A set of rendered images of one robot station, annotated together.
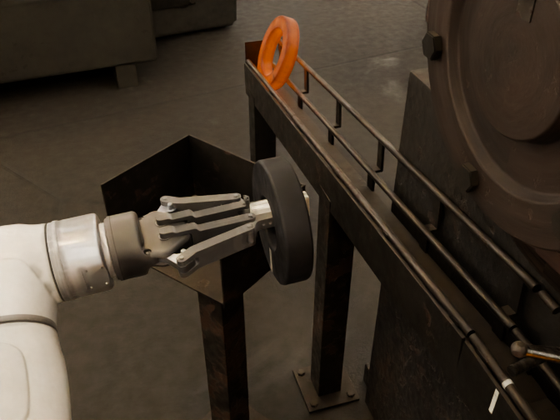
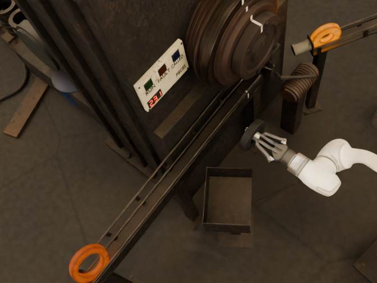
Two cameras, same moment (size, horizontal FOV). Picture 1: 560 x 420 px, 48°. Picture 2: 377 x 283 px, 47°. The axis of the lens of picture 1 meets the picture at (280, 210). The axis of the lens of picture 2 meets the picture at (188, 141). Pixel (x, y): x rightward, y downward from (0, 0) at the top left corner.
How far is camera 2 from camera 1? 1.77 m
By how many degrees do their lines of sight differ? 64
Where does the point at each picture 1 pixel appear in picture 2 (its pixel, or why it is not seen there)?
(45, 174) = not seen: outside the picture
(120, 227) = (290, 153)
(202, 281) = (247, 190)
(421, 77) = (165, 132)
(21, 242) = (312, 165)
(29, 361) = (327, 149)
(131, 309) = not seen: outside the picture
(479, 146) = (254, 68)
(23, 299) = (320, 158)
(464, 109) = (250, 70)
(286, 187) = (257, 123)
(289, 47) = (96, 246)
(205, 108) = not seen: outside the picture
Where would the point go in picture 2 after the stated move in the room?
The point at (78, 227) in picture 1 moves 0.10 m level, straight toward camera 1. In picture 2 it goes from (298, 158) to (311, 139)
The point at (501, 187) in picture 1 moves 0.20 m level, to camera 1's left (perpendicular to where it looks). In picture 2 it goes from (262, 62) to (293, 94)
